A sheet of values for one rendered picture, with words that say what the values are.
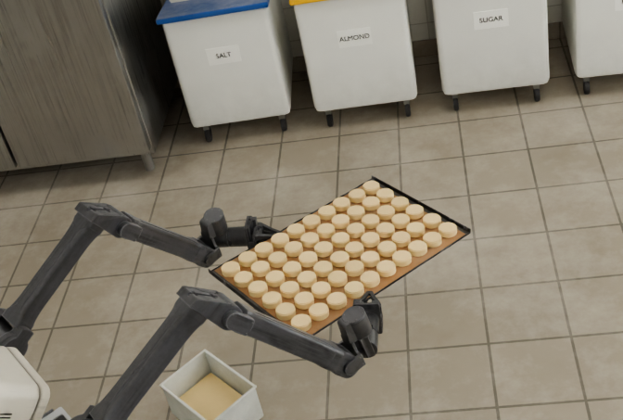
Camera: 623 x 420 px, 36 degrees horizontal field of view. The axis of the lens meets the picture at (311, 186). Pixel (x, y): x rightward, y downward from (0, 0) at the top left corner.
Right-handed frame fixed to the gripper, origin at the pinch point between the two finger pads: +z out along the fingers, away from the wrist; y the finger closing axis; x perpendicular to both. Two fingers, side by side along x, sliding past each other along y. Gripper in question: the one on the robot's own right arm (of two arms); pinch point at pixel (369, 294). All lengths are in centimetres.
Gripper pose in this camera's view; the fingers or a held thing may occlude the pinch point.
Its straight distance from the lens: 245.8
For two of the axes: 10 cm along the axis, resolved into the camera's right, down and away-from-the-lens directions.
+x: -9.9, 0.5, 1.6
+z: 1.0, -5.9, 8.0
